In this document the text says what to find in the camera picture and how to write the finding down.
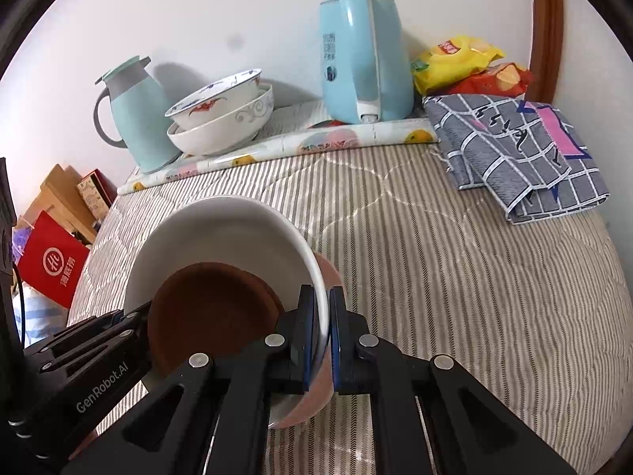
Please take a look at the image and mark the blue striped cloth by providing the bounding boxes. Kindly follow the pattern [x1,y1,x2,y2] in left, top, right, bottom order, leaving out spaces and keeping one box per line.
[14,284,70,344]

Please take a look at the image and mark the yellow snack bag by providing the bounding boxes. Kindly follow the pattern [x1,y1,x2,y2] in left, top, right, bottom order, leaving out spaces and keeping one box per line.
[411,34,506,96]

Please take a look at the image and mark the light blue thermos jug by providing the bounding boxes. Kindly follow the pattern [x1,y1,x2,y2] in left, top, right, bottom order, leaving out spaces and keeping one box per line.
[94,56,181,174]

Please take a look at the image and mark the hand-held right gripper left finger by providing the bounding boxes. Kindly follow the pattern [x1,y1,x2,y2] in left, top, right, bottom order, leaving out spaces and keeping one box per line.
[59,284,318,475]

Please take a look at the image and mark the small brown dish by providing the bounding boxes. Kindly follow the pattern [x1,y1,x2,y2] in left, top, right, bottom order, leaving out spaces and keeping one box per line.
[147,262,282,374]

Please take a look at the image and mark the white bowl grey pattern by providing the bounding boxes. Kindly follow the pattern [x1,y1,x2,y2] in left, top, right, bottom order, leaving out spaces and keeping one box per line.
[167,83,275,156]

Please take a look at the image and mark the red paper bag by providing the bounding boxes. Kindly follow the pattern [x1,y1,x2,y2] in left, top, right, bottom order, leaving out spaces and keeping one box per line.
[17,210,91,310]

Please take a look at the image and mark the pink plate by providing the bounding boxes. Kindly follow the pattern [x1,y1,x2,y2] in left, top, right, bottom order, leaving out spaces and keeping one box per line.
[269,252,343,429]

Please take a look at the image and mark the black cable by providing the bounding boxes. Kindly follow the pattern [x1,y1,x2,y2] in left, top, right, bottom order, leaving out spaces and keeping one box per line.
[12,262,28,350]

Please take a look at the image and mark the cardboard box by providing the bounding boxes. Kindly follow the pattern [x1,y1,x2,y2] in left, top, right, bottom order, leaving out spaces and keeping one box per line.
[22,163,100,245]

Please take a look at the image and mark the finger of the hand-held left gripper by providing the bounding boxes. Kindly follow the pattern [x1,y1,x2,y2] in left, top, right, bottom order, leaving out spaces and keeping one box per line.
[52,308,125,346]
[23,300,153,376]

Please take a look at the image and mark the grey checked folded cloth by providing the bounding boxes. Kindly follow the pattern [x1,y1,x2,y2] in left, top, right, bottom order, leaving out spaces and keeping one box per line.
[423,93,611,226]

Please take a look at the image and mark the patterned small box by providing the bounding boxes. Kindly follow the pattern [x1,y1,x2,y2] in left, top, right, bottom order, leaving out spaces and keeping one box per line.
[76,169,118,221]

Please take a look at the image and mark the fruit print table mat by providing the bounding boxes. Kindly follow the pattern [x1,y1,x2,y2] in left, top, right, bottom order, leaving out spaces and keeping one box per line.
[116,101,441,196]

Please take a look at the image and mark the red snack bag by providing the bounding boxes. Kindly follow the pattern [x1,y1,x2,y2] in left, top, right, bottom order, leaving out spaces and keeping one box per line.
[457,62,536,99]

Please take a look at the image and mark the light blue electric kettle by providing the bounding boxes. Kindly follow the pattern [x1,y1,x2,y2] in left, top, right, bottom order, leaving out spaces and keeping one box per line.
[318,0,416,125]

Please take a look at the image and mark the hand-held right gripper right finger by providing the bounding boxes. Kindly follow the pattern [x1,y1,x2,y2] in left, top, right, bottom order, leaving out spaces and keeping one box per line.
[329,286,577,475]

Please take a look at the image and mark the brown wooden frame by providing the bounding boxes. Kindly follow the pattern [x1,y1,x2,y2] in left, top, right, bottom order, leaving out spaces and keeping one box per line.
[524,0,565,105]

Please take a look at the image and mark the white bowl red pattern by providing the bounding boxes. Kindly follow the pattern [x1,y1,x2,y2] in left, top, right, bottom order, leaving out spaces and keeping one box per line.
[164,68,263,132]

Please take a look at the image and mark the striped quilt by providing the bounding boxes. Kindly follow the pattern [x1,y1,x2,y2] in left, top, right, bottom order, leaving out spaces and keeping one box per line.
[66,141,631,475]

